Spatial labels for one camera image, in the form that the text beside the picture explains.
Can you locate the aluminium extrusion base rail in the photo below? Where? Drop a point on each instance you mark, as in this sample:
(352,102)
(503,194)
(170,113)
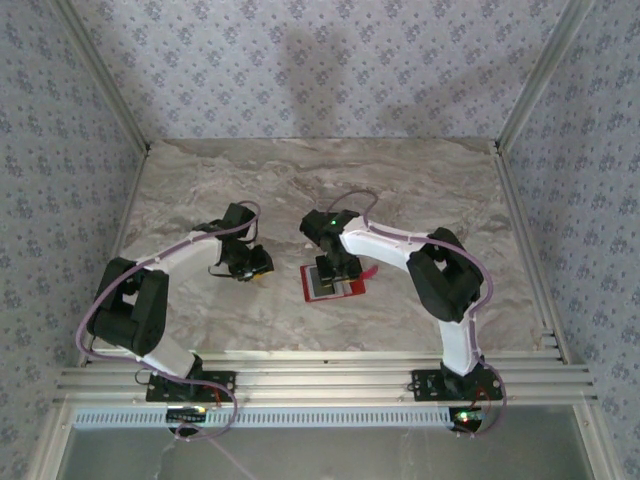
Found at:
(325,380)

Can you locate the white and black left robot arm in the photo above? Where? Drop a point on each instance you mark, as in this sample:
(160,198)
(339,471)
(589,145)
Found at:
(185,255)

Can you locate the aluminium side rail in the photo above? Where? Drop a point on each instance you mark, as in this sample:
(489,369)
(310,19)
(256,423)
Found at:
(516,200)
(127,200)

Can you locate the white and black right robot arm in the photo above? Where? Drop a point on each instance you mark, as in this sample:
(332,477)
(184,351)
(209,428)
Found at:
(375,245)

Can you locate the aluminium corner post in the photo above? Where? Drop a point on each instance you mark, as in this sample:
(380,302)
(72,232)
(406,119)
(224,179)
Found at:
(107,75)
(541,75)

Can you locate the red card holder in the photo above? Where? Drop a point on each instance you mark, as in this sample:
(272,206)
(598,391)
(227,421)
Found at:
(359,289)

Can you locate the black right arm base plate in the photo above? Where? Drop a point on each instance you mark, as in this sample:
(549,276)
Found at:
(425,385)

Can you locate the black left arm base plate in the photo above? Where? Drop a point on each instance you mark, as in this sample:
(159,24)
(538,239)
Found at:
(225,382)

